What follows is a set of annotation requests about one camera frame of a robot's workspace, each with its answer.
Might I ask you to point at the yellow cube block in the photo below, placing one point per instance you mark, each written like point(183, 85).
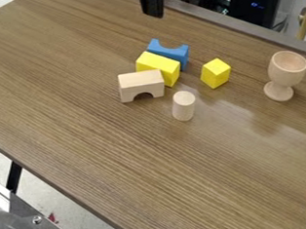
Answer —
point(215, 72)

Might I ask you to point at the black computer tower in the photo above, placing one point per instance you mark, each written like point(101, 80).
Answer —
point(255, 2)

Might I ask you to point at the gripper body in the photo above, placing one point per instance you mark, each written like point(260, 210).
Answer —
point(153, 2)

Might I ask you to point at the wooden arch block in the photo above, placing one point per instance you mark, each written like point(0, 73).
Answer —
point(140, 85)

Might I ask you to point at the wooden cylinder block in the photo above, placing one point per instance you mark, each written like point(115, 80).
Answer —
point(183, 105)

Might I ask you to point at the wooden cup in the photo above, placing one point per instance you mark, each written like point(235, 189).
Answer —
point(285, 74)

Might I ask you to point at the blue arch block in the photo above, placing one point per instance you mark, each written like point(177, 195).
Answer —
point(168, 52)

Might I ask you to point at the yellow rectangular block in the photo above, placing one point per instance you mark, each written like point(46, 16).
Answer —
point(158, 66)

